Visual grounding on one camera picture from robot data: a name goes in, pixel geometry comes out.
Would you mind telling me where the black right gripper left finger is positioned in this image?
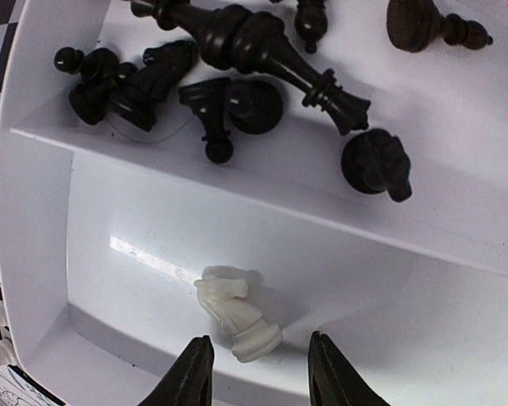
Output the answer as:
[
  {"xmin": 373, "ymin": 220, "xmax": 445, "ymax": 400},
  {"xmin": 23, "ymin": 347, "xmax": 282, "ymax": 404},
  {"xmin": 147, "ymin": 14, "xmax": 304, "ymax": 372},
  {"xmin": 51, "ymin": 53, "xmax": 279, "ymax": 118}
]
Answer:
[{"xmin": 139, "ymin": 335, "xmax": 214, "ymax": 406}]

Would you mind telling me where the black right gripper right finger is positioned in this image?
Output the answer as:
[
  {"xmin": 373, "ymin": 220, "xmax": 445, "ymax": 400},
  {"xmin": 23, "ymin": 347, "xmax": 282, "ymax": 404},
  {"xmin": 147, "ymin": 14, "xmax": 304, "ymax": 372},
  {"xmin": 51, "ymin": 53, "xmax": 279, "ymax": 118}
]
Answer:
[{"xmin": 307, "ymin": 331, "xmax": 389, "ymax": 406}]

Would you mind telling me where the white plastic tray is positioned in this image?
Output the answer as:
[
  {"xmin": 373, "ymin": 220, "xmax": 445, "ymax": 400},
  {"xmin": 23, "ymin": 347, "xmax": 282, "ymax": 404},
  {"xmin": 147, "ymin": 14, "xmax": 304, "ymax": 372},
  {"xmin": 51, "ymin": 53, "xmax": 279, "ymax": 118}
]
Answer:
[{"xmin": 0, "ymin": 1, "xmax": 508, "ymax": 405}]

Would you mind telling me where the black chess pieces pile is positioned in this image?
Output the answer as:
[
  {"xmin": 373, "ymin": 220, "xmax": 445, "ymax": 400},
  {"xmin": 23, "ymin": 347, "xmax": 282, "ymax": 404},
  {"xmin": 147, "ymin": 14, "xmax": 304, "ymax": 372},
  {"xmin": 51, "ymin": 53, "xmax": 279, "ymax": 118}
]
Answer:
[{"xmin": 53, "ymin": 1, "xmax": 412, "ymax": 203}]

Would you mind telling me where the white knight in tray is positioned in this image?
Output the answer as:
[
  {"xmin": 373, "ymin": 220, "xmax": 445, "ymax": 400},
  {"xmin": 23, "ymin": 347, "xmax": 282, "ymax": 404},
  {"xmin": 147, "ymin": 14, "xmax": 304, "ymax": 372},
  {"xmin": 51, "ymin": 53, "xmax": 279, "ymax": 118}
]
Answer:
[{"xmin": 194, "ymin": 266, "xmax": 283, "ymax": 364}]

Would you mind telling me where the black pawn apart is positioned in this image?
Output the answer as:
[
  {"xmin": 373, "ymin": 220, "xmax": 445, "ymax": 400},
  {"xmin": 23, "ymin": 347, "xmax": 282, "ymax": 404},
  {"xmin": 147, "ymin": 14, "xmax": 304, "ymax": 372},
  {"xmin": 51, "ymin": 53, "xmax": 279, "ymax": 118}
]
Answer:
[{"xmin": 294, "ymin": 0, "xmax": 329, "ymax": 54}]

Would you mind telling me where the black piece far apart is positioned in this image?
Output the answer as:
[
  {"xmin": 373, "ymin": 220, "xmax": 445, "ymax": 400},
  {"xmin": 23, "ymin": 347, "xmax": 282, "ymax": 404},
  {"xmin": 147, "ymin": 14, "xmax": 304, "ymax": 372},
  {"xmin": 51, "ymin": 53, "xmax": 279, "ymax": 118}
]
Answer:
[{"xmin": 386, "ymin": 0, "xmax": 494, "ymax": 53}]

